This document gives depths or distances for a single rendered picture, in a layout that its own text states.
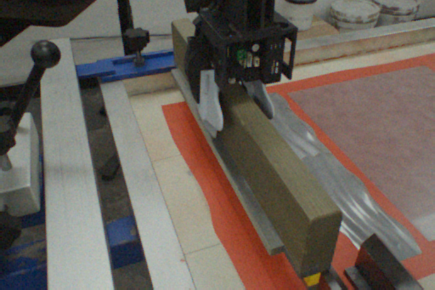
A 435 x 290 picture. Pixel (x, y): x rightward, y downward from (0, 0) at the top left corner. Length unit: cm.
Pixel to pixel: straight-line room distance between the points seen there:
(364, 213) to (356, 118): 21
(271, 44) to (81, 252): 24
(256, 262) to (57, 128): 28
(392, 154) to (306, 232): 34
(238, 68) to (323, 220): 15
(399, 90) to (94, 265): 60
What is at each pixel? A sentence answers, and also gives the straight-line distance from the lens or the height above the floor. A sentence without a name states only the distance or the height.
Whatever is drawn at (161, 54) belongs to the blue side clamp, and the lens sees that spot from 75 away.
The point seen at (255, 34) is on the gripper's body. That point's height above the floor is 119.
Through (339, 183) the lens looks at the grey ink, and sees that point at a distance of 56.
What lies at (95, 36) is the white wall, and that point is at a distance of 257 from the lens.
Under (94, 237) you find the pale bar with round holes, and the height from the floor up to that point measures 104.
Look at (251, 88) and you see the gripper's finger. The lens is 46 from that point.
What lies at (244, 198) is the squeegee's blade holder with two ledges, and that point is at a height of 104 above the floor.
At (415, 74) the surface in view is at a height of 96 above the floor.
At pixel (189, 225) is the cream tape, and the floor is 96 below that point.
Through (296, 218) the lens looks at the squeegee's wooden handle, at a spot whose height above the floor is 109.
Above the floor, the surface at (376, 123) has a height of 96.
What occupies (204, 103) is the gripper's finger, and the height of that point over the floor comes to 109.
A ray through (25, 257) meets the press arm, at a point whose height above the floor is 92.
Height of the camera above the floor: 134
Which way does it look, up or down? 37 degrees down
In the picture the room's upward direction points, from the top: straight up
